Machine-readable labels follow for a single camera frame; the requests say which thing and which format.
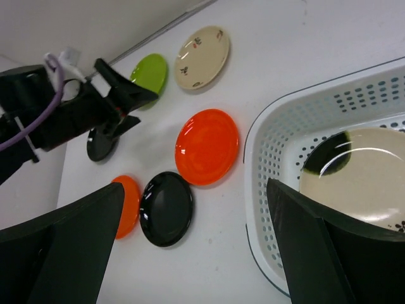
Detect beige plate with black blot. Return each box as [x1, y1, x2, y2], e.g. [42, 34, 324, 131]
[299, 127, 404, 232]

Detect black plate centre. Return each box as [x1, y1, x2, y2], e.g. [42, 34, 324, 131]
[139, 171, 194, 248]

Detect orange plate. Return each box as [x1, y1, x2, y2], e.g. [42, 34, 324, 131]
[112, 175, 140, 239]
[175, 108, 239, 186]

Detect beige plate with characters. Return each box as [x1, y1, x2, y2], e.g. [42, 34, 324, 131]
[174, 25, 230, 91]

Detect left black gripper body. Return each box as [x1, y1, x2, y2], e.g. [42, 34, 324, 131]
[31, 79, 124, 153]

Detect black plate left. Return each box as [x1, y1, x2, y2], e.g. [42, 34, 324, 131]
[86, 128, 120, 163]

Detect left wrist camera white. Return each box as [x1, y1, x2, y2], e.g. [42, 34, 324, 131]
[44, 47, 87, 104]

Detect orange plate right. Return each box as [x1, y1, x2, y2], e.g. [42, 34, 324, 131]
[175, 108, 239, 186]

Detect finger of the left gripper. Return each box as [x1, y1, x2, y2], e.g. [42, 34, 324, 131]
[101, 115, 141, 139]
[94, 58, 158, 113]

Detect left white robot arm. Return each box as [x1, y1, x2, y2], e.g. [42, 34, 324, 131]
[1, 53, 158, 182]

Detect white perforated plastic bin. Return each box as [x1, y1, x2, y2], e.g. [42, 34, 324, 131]
[243, 58, 404, 296]

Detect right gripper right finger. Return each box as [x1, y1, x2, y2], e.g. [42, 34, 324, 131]
[266, 179, 404, 303]

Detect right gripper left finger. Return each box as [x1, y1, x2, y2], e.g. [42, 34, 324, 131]
[1, 183, 124, 303]

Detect orange plate left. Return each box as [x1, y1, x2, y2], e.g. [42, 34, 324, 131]
[112, 175, 140, 239]

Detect green plate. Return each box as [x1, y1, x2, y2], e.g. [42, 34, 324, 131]
[130, 53, 168, 98]

